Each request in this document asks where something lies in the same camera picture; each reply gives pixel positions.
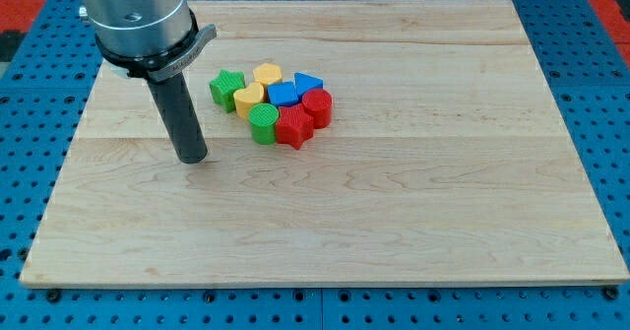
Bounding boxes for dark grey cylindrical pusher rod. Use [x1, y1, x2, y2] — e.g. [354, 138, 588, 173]
[148, 73, 208, 165]

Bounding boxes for black clamp flange mount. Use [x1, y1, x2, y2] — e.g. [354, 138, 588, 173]
[95, 10, 217, 83]

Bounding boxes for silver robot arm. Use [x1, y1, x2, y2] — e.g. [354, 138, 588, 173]
[80, 0, 217, 164]

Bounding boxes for yellow heart block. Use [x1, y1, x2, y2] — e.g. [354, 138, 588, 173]
[233, 82, 265, 120]

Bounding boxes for yellow hexagon block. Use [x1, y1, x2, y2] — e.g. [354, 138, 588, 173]
[253, 63, 283, 88]

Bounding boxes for green star block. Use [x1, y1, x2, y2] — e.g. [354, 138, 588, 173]
[209, 69, 245, 113]

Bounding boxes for green cylinder block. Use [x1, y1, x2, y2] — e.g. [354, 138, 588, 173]
[248, 103, 280, 145]

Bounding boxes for blue square block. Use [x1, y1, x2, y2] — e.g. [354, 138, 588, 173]
[268, 82, 299, 106]

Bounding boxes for red star block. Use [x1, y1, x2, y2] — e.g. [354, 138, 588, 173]
[275, 103, 314, 150]

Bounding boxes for blue triangle block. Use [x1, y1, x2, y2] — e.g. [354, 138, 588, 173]
[293, 72, 324, 99]

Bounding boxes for red cylinder block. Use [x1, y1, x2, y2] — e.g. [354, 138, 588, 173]
[301, 89, 333, 129]

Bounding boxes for light wooden board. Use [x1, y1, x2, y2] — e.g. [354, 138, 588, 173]
[20, 0, 629, 290]

